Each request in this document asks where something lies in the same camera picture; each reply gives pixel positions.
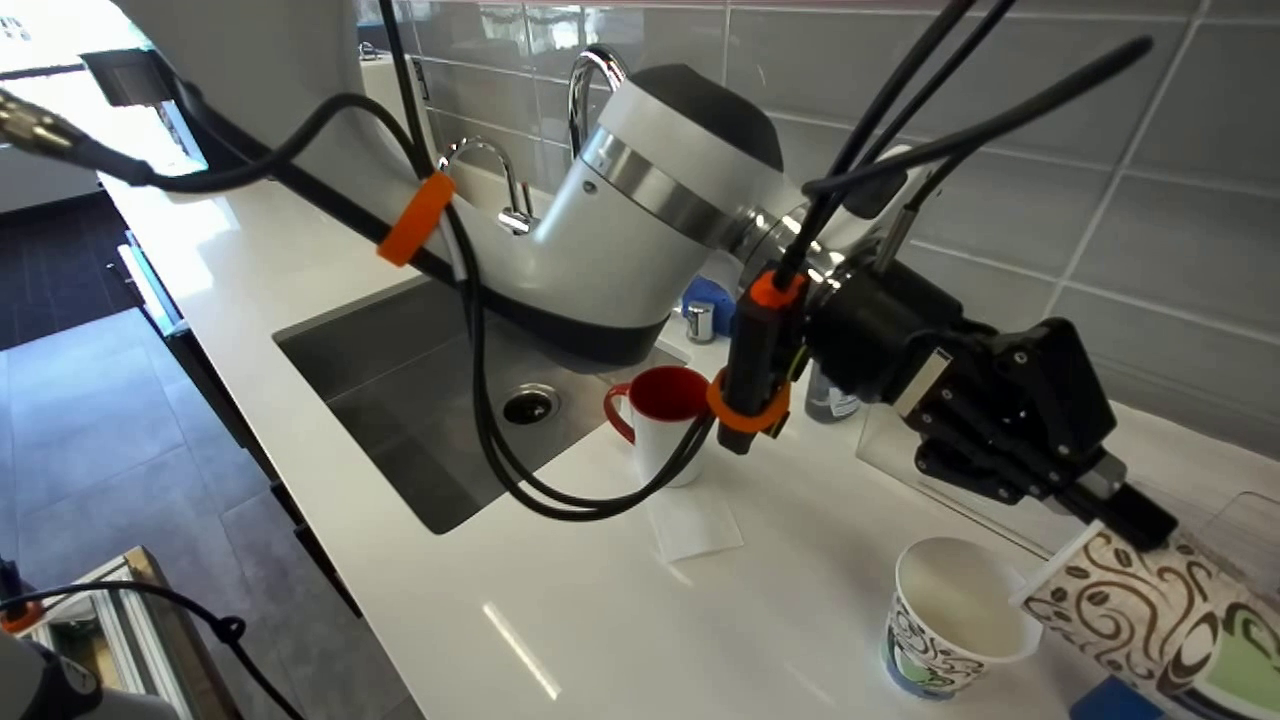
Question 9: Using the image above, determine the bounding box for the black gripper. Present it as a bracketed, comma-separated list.
[806, 261, 1182, 551]

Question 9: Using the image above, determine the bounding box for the patterned white paper cup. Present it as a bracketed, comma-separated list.
[1017, 516, 1280, 720]
[878, 531, 1047, 706]

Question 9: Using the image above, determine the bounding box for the blue sponge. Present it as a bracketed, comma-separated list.
[1064, 672, 1166, 720]

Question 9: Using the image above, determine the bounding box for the small blue container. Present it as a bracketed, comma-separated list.
[677, 278, 741, 350]

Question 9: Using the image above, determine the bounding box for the white paper napkin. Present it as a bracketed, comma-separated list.
[636, 484, 748, 565]

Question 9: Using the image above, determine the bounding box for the red and white mug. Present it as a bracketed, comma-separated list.
[601, 363, 717, 491]

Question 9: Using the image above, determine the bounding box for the round sink drain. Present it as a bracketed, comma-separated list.
[498, 381, 560, 427]

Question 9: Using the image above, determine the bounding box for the small chrome faucet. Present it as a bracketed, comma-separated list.
[442, 134, 538, 242]

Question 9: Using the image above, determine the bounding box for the stainless steel sink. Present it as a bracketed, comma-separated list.
[273, 274, 672, 540]

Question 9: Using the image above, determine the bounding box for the wooden cart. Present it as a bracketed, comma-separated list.
[18, 540, 251, 720]

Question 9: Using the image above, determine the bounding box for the grey round device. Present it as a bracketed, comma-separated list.
[0, 632, 106, 720]

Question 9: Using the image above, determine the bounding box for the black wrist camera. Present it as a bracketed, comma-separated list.
[713, 265, 811, 460]

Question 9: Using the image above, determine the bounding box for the orange cable clip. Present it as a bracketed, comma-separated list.
[374, 170, 459, 269]

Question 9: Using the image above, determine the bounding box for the black floor cable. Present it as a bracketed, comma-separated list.
[0, 578, 307, 720]

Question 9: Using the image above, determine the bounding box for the black cable with metal connector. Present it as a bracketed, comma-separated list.
[0, 88, 731, 526]

